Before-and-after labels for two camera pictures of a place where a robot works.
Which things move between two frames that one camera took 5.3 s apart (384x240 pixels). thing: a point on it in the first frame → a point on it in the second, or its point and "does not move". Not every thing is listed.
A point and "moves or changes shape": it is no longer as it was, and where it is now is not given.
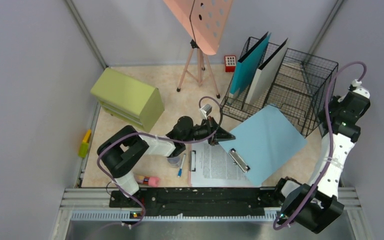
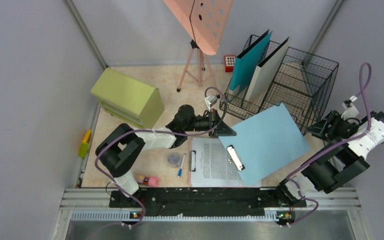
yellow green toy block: (83, 145) does not move
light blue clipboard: (264, 143) moves or changes shape
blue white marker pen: (179, 172) does not move
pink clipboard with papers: (212, 166) does not move
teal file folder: (248, 65) does not move
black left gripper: (220, 135) → (222, 130)
